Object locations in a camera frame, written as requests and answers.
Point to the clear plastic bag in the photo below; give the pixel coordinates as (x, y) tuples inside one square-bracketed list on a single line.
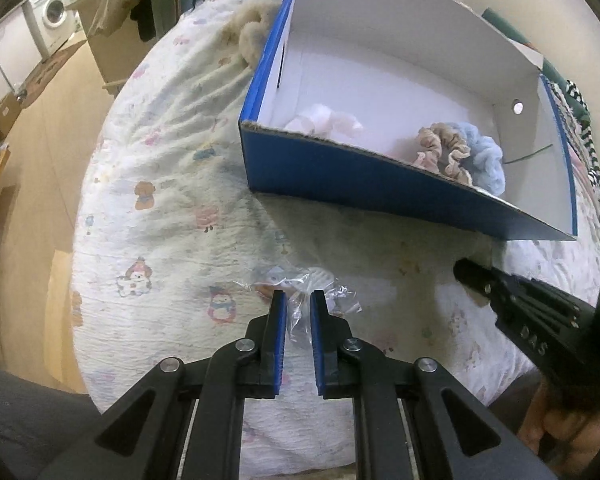
[(305, 295)]

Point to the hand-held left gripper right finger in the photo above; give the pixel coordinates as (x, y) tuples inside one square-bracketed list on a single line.
[(318, 340)]

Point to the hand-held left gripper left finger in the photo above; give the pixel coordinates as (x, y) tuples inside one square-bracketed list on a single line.
[(278, 332)]

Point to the pink floral scrunchie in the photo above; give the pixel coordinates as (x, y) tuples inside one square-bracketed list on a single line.
[(427, 147)]

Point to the white base cabinet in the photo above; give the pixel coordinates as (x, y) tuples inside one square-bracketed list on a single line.
[(7, 55)]

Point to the blue fluffy scrunchie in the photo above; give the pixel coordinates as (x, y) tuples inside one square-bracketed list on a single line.
[(486, 160)]

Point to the cream fluffy scrunchie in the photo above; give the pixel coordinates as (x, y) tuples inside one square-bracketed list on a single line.
[(252, 25)]

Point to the white fluffy scrunchie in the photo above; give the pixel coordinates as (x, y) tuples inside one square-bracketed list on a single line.
[(345, 121)]

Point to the black white striped cloth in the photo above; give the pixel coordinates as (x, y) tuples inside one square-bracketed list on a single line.
[(582, 120)]

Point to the washing machine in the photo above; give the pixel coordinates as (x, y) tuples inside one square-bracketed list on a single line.
[(50, 7)]

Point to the person's right hand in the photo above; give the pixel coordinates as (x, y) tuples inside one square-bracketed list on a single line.
[(550, 425)]

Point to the beige ruffled scrunchie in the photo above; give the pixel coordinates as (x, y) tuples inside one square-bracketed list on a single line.
[(457, 155)]

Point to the teal headboard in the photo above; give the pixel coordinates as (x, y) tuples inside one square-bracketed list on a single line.
[(502, 25)]

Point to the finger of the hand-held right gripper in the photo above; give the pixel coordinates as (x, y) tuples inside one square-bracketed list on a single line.
[(535, 340), (520, 287)]

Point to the blue cardboard box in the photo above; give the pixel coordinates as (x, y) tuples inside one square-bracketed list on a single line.
[(380, 85)]

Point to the white sheer scrunchie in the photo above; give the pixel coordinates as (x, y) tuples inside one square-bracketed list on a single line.
[(305, 120)]

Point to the person's grey pants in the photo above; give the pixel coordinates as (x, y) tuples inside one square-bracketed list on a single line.
[(20, 420)]

